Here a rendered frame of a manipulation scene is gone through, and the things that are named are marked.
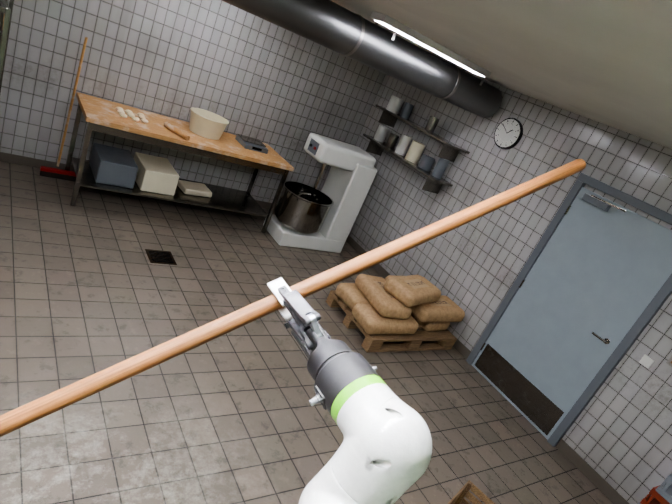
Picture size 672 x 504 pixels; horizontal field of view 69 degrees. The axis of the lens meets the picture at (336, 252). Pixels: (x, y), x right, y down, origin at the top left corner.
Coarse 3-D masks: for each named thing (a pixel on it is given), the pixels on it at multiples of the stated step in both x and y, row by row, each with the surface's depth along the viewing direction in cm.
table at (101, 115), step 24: (96, 120) 439; (120, 120) 463; (168, 120) 533; (72, 144) 507; (168, 144) 486; (192, 144) 494; (216, 144) 524; (240, 144) 565; (264, 144) 614; (264, 168) 554; (288, 168) 565; (120, 192) 488; (144, 192) 507; (216, 192) 592; (240, 192) 626; (264, 216) 589
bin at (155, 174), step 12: (144, 156) 531; (156, 156) 546; (144, 168) 502; (156, 168) 513; (168, 168) 528; (144, 180) 504; (156, 180) 510; (168, 180) 517; (156, 192) 517; (168, 192) 524
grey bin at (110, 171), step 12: (96, 144) 506; (96, 156) 490; (108, 156) 490; (120, 156) 503; (96, 168) 484; (108, 168) 480; (120, 168) 486; (132, 168) 492; (96, 180) 481; (108, 180) 486; (120, 180) 492; (132, 180) 498
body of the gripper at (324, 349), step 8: (320, 328) 79; (312, 336) 78; (320, 344) 77; (328, 344) 76; (336, 344) 76; (344, 344) 78; (312, 352) 76; (320, 352) 76; (328, 352) 75; (336, 352) 75; (344, 352) 76; (312, 360) 76; (320, 360) 75; (328, 360) 74; (312, 368) 76; (320, 368) 74; (312, 376) 76
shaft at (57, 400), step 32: (576, 160) 117; (512, 192) 109; (448, 224) 103; (384, 256) 97; (320, 288) 92; (224, 320) 86; (160, 352) 82; (96, 384) 78; (0, 416) 74; (32, 416) 75
